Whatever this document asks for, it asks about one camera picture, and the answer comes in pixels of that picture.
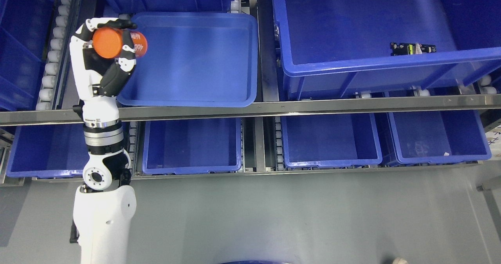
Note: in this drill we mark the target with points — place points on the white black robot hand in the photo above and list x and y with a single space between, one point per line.
99 80

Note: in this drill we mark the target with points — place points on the orange cylindrical capacitor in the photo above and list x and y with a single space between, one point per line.
108 42

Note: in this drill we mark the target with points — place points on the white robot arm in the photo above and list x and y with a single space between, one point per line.
105 203

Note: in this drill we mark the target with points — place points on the white roller conveyor strip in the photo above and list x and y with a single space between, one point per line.
54 77

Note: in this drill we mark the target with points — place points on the blue bin lower left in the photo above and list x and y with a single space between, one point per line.
48 151

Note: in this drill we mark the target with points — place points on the shallow blue plastic tray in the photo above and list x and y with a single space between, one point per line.
195 60

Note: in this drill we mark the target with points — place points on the blue bin lower centre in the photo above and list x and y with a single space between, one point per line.
192 146

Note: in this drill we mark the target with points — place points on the blue bin far left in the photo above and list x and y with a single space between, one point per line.
24 31

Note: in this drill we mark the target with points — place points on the large blue bin right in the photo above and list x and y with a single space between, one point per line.
336 48

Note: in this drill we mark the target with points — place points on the small black circuit board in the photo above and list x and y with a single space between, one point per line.
401 49

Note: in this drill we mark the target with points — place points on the blue bin lower right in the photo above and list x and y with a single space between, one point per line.
441 137

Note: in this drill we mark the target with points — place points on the white shoe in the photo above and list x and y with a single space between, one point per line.
399 260

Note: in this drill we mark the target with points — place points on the steel shelf front rail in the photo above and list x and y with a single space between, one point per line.
320 107

